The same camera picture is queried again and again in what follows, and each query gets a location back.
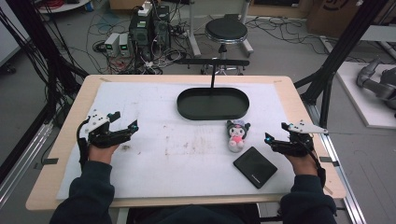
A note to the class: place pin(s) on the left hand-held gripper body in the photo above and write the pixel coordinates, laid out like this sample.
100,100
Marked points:
97,123

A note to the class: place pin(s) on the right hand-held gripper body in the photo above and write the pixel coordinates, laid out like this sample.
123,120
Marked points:
297,144

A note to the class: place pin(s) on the person's right hand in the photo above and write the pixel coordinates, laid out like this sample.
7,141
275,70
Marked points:
301,165

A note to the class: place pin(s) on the person's left hand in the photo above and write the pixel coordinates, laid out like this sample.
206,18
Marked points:
102,153

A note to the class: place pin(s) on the black and pink plush toy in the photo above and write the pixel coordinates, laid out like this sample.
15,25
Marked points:
237,137

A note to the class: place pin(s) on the black flat wallet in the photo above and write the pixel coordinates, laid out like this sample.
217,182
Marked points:
255,168

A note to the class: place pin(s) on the black tape strip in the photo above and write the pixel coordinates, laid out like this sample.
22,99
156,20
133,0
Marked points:
328,160
49,161

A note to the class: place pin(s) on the white table mat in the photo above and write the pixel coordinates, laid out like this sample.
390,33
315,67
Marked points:
174,161

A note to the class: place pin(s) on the black oval tray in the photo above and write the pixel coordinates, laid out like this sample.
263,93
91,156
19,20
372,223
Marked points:
213,104

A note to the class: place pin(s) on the grey bench power supply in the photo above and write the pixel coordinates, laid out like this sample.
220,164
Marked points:
112,45
124,45

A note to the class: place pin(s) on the white floor board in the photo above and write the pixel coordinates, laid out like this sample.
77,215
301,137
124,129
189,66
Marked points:
361,102

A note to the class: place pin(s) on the black computer tower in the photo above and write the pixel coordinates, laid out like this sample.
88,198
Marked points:
162,28
141,35

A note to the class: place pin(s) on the black stand with crossbar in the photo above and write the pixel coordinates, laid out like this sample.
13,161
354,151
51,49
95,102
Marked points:
213,70

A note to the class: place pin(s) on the person's lap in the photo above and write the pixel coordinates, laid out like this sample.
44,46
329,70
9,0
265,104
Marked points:
193,215

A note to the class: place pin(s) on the white power strip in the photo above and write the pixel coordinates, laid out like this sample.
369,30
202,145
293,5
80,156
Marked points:
144,8

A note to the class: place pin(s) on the black round stool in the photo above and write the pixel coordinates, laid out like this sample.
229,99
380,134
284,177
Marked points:
226,31

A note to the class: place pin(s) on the brown cardboard box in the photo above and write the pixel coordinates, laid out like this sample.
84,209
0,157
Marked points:
330,15

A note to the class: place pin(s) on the aluminium rail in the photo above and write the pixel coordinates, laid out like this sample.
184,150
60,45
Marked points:
21,161
342,174

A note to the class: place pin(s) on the white desk leg frame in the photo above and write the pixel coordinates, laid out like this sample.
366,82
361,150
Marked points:
193,34

